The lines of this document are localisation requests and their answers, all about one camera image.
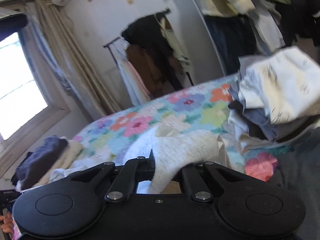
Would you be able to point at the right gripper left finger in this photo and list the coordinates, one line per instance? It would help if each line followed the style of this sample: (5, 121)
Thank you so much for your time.
(125, 179)

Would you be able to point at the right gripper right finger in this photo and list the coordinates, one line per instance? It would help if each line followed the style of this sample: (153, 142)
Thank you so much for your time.
(192, 184)

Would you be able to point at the grey cat face t-shirt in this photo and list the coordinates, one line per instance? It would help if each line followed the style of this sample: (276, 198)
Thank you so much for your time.
(172, 151)

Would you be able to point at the person's left hand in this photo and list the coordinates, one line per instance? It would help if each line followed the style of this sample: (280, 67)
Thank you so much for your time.
(7, 224)

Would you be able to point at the dark navy folded sweater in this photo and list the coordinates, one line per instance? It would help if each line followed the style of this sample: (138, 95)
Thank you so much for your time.
(36, 164)

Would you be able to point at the cream folded garment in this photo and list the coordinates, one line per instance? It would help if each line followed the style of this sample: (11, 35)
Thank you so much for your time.
(68, 155)

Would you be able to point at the white pink hanging garments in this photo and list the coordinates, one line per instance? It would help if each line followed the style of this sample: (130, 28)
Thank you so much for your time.
(134, 84)

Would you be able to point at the dark grey folded shirt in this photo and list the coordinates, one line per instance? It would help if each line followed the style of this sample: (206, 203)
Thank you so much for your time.
(298, 171)

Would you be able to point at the brown hanging garment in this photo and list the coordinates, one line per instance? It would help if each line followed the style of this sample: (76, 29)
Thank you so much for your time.
(151, 75)

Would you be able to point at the white floral folded garment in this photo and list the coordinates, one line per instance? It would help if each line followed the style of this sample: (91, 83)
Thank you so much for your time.
(285, 86)

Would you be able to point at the black hanging garment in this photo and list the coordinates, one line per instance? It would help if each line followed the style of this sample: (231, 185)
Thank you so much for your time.
(146, 33)

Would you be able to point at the beige curtain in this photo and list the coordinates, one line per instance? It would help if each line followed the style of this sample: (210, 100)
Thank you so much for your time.
(59, 48)

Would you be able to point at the black jacket white piping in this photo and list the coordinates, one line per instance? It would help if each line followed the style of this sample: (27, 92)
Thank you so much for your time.
(300, 19)

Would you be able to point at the window with wooden frame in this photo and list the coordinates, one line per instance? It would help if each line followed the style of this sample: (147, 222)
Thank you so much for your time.
(32, 101)

